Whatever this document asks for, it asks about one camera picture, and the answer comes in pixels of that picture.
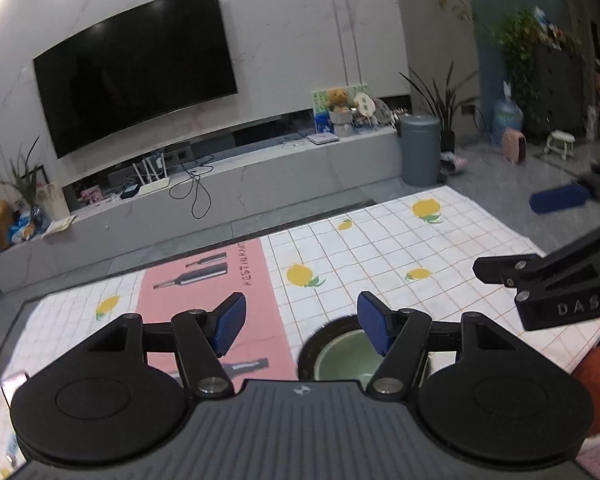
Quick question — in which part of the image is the blue steel bowl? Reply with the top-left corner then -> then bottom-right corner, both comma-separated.
296,314 -> 434,382

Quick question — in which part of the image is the green ceramic bowl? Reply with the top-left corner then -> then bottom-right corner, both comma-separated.
313,330 -> 384,387

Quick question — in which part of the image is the white lemon checked tablecloth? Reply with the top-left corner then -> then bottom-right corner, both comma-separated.
0,185 -> 600,480

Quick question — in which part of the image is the pink small heater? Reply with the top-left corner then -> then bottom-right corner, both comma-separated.
502,128 -> 527,165

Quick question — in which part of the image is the white small stool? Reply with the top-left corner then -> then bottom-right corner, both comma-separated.
544,130 -> 576,160

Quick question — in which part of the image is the grey round trash bin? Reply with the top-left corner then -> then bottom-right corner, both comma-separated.
399,115 -> 441,188

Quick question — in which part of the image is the blue water jug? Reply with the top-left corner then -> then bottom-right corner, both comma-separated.
491,98 -> 524,146

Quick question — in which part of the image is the green potted plant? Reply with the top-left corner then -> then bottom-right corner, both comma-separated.
400,61 -> 479,153

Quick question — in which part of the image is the pink restaurant placemat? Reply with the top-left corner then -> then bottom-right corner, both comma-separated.
136,240 -> 296,389

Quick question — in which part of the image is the white wifi router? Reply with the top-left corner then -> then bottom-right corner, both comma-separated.
132,153 -> 171,196

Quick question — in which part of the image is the brown teddy bear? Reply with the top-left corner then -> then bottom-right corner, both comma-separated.
326,88 -> 350,113

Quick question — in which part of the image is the left potted grass plant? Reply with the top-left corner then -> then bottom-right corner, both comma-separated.
0,138 -> 43,209

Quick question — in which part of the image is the tall leafy green plant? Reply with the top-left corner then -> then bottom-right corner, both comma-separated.
492,9 -> 541,122

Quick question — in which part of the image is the black wall television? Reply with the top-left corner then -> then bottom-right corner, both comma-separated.
33,0 -> 238,157

